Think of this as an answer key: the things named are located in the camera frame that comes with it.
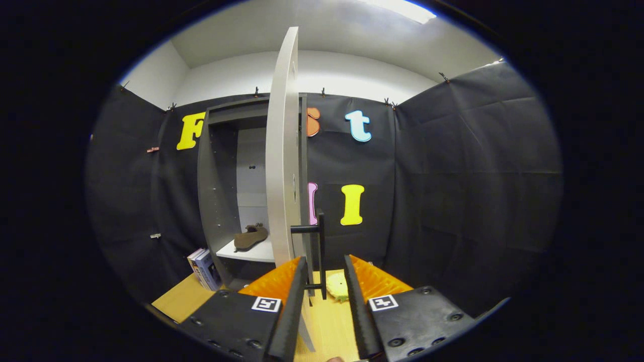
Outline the dark grey shoe cabinet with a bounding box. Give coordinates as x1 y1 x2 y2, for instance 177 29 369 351
196 93 310 292

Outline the beige shoe cabinet door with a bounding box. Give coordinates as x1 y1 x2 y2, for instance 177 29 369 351
265 26 316 352

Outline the black backdrop cloth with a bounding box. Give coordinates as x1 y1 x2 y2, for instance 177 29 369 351
86 59 563 322

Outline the brown fuzzy shoe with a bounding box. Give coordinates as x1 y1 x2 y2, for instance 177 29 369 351
233 223 269 251

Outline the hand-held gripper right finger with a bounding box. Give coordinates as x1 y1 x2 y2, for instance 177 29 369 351
344 254 477 362

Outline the small stack of books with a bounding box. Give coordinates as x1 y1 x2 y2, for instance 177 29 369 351
187 247 222 292

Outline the long ceiling light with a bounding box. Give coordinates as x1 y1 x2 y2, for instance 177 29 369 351
360 0 437 24

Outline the yellow ball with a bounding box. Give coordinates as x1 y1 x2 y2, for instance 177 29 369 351
326 271 349 303

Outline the black door handle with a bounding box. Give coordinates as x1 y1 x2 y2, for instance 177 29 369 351
290 209 328 306

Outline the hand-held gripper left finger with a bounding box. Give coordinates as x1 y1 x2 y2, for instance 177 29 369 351
180 255 309 362

